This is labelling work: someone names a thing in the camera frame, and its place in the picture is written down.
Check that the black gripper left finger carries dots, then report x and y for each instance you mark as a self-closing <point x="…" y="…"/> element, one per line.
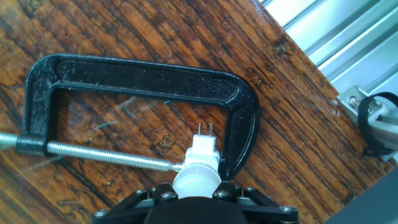
<point x="133" y="202"/>

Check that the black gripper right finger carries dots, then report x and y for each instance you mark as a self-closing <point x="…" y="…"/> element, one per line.
<point x="261" y="202"/>

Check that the white plug-in lamp socket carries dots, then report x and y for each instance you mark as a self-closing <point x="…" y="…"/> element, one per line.
<point x="203" y="149"/>

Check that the black C-clamp with steel screw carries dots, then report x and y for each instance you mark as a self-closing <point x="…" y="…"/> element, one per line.
<point x="140" y="81"/>

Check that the brown wooden board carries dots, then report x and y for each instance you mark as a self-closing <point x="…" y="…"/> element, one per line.
<point x="186" y="31"/>

